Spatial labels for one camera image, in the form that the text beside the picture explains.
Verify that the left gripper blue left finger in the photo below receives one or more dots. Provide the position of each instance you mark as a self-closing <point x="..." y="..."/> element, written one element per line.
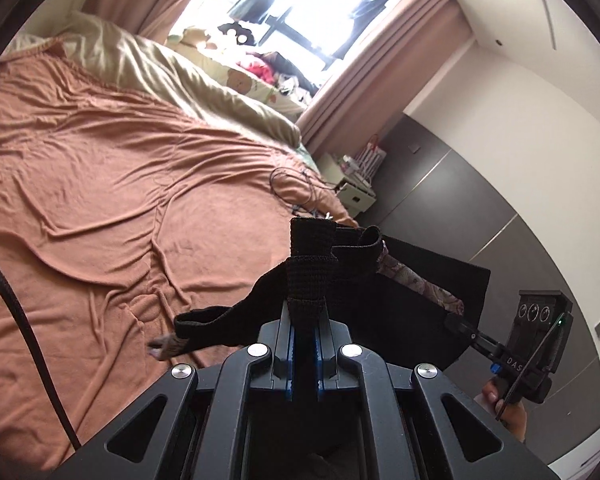
<point x="283" y="356"/>

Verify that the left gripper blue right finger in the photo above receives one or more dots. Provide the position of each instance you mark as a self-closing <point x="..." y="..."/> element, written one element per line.
<point x="326" y="356"/>

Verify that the black t-shirt patterned shoulders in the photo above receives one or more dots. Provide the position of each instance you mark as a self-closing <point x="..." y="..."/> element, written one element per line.
<point x="392" y="296"/>

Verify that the person right hand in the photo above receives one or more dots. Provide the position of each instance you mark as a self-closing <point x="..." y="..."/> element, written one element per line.
<point x="513" y="417"/>

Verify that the white bedside cabinet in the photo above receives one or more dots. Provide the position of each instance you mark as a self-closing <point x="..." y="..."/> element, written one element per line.
<point x="354" y="194"/>

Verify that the striped gift bag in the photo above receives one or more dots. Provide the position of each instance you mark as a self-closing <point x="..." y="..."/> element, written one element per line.
<point x="369" y="158"/>

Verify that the orange-brown bed blanket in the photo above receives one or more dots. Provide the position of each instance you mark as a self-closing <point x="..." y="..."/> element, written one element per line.
<point x="118" y="212"/>

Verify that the bear print pillow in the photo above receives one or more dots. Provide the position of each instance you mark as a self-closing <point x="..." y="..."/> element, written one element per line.
<point x="236" y="67"/>

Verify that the beige duvet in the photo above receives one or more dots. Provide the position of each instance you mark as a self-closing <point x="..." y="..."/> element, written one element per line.
<point x="131" y="62"/>

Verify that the pink curtain right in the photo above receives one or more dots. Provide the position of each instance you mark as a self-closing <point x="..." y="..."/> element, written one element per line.
<point x="381" y="75"/>

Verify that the hanging dark garment right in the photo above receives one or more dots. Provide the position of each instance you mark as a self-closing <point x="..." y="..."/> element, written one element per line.
<point x="363" y="14"/>

